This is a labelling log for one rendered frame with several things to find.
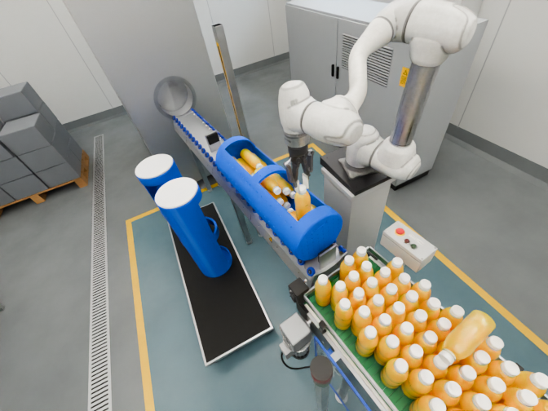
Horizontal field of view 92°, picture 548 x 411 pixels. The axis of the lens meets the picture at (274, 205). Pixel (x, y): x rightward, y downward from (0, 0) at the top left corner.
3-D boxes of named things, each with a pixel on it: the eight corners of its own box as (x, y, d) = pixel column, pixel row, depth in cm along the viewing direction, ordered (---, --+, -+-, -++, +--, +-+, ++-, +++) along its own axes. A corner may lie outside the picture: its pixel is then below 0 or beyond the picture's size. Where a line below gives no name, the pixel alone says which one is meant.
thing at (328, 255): (332, 256, 134) (333, 241, 125) (335, 259, 133) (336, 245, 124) (317, 267, 131) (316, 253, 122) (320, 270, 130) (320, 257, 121)
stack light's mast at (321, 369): (322, 363, 88) (322, 350, 77) (335, 382, 84) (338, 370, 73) (307, 376, 86) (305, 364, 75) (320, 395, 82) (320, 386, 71)
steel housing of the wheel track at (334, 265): (206, 136, 291) (195, 107, 266) (348, 280, 156) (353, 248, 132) (182, 147, 283) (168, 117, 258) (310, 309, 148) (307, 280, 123)
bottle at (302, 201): (293, 217, 128) (290, 189, 115) (306, 210, 130) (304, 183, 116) (302, 226, 123) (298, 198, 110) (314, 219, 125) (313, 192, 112)
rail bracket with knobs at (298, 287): (304, 284, 129) (302, 274, 122) (313, 295, 125) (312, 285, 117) (287, 296, 126) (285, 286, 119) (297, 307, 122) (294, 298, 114)
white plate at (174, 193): (173, 214, 155) (174, 214, 156) (205, 184, 169) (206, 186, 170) (145, 198, 168) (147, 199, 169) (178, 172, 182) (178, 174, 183)
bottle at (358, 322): (366, 340, 109) (373, 324, 95) (349, 334, 111) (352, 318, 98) (369, 323, 113) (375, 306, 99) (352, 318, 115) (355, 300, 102)
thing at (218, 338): (217, 210, 299) (213, 201, 288) (276, 334, 200) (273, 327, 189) (173, 230, 288) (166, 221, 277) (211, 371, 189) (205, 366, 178)
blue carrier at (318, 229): (257, 161, 192) (247, 127, 170) (343, 238, 137) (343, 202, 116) (223, 181, 184) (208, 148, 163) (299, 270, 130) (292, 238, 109)
